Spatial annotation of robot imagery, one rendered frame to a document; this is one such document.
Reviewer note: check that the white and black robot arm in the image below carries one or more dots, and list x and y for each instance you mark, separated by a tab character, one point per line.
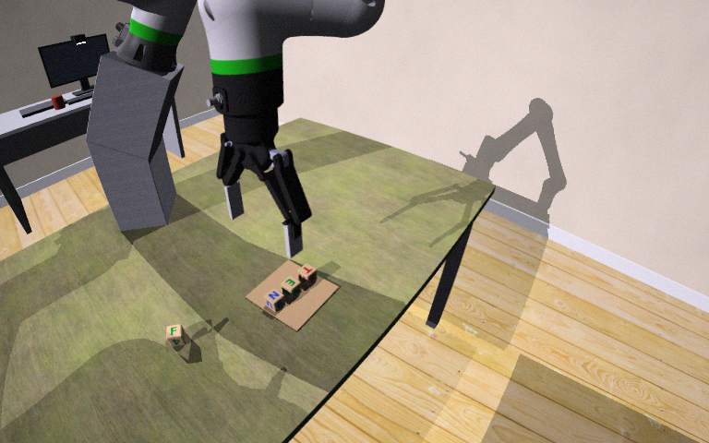
245	39

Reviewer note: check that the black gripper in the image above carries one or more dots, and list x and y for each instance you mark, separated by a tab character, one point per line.
258	133

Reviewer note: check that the tan square mat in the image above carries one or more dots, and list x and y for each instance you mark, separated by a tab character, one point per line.
296	312

